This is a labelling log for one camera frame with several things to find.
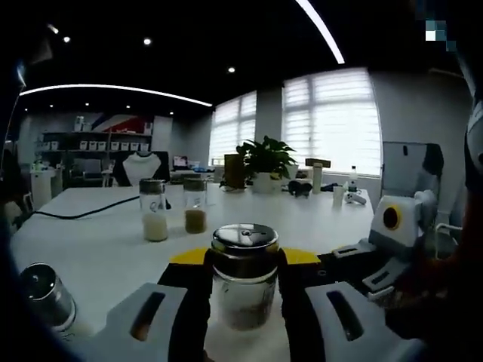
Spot shelf with white storage bins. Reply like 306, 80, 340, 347
35, 130, 154, 182

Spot white handheld controller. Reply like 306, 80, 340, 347
344, 192, 368, 207

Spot white tumbler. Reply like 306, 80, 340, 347
312, 162, 325, 195

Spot dark jacket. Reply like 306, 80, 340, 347
422, 143, 446, 178

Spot narrow window with blinds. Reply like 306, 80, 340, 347
208, 91, 258, 167

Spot black and white shirt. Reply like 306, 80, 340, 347
112, 150, 171, 188

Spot clear water bottle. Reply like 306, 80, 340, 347
347, 164, 359, 194

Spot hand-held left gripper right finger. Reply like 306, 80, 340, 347
278, 247, 427, 362

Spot tall seasoning bottle cream contents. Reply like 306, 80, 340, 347
138, 178, 170, 243

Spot wide window with blinds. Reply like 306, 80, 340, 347
282, 69, 383, 177

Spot whiteboard on stand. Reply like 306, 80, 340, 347
380, 140, 443, 213

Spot white plant pot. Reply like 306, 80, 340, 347
253, 170, 285, 195

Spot white cup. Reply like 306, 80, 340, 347
332, 185, 346, 210

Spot large green potted plant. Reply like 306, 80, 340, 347
236, 135, 300, 183

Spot small seasoning bottle cream contents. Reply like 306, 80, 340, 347
19, 262, 97, 340

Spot black power cable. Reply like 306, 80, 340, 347
31, 195, 141, 220

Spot grey animal figurine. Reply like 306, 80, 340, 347
288, 179, 315, 199

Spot tall seasoning bottle brown contents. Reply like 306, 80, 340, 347
183, 176, 208, 235

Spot brown cardboard board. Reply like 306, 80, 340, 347
223, 153, 247, 190

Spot small seasoning bottle white contents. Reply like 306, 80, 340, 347
210, 223, 281, 332

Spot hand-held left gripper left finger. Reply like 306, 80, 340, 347
81, 247, 212, 362

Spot person's right hand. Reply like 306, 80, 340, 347
387, 240, 473, 341

